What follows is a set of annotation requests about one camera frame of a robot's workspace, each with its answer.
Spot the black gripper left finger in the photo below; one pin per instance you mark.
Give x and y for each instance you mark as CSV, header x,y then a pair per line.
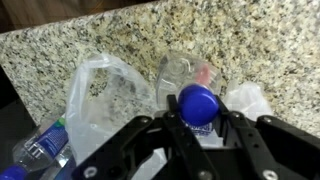
x,y
122,155

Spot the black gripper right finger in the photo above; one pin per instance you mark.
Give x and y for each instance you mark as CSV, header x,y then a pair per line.
x,y
265,149

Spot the blue-cap water bottle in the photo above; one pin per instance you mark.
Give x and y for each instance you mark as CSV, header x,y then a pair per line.
x,y
195,84
37,152

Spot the clear plastic bag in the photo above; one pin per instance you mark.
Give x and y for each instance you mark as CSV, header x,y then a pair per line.
x,y
107,94

